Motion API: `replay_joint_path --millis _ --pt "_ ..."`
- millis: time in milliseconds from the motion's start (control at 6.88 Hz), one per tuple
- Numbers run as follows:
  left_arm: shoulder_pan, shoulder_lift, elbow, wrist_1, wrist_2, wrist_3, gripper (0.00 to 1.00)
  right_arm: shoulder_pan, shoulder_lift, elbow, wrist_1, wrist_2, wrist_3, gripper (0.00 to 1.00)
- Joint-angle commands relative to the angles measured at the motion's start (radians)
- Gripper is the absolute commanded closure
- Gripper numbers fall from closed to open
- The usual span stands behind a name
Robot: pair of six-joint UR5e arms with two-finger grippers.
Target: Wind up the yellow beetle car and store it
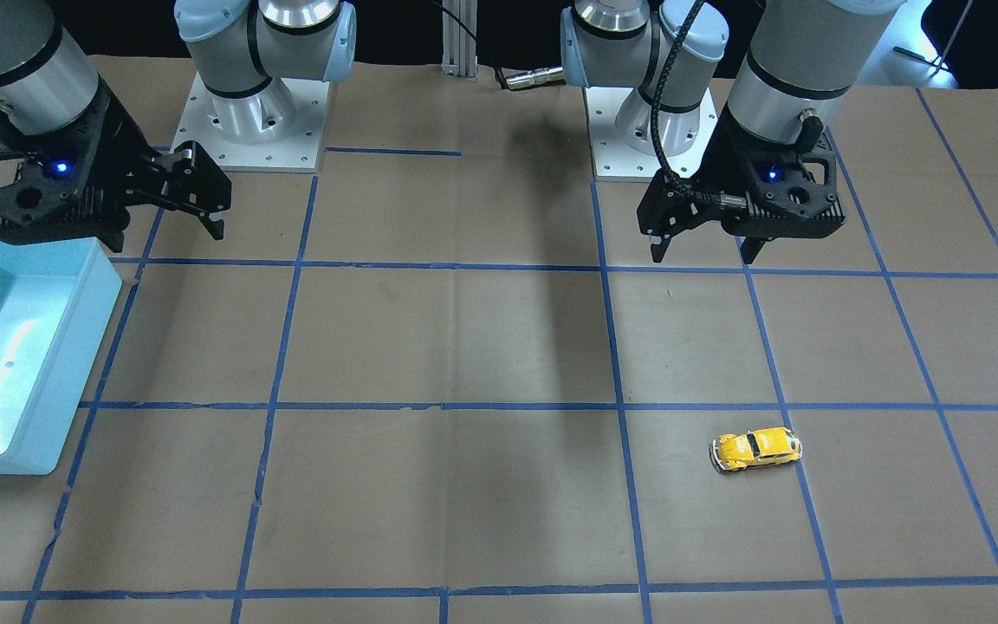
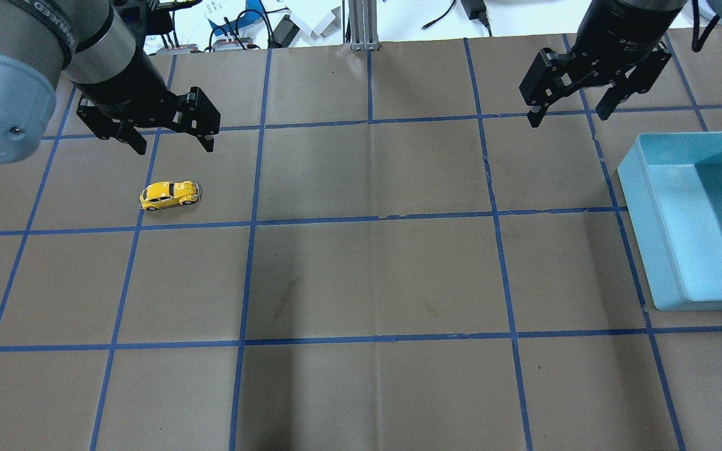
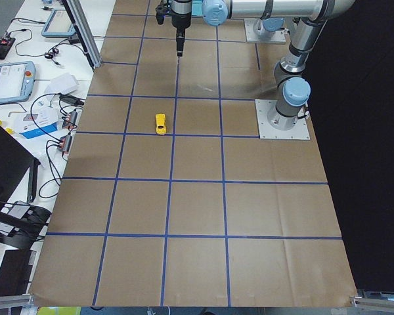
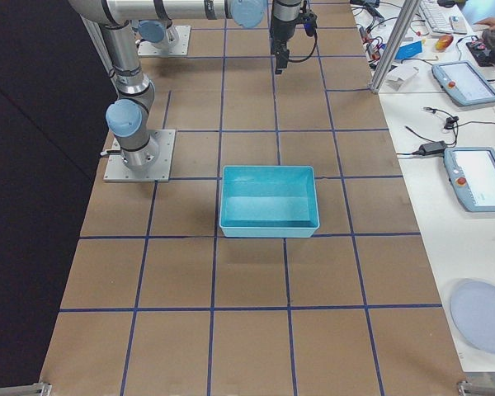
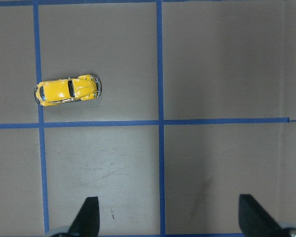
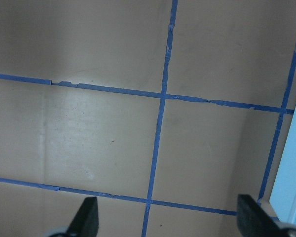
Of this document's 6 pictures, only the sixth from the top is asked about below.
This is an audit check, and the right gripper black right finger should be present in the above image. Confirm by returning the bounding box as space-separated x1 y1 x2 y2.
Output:
237 195 289 237

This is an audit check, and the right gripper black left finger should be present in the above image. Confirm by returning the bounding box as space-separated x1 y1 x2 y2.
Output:
65 197 99 237

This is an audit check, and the light blue plastic bin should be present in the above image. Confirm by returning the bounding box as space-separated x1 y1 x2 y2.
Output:
270 107 296 225

